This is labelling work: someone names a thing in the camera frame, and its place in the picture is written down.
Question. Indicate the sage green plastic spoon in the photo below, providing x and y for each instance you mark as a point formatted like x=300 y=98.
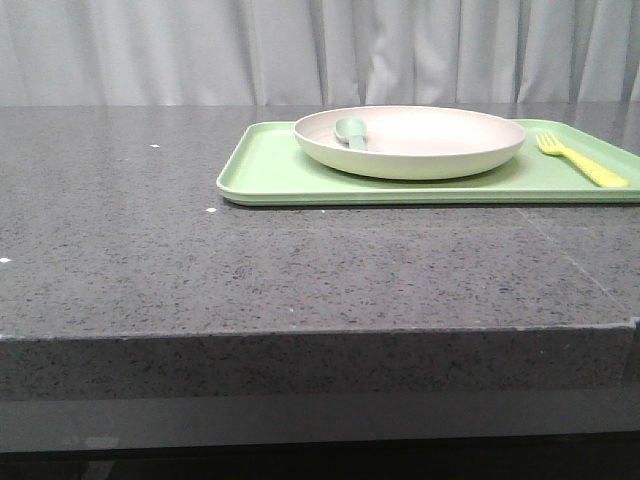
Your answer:
x=351 y=131

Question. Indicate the yellow plastic fork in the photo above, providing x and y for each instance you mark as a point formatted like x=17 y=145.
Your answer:
x=601 y=176

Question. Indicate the light green plastic tray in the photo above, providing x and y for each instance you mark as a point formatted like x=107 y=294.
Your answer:
x=269 y=168

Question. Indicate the grey pleated curtain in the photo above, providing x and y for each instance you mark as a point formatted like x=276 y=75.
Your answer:
x=121 y=53

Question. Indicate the cream round plate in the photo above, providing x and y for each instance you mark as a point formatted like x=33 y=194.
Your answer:
x=412 y=142

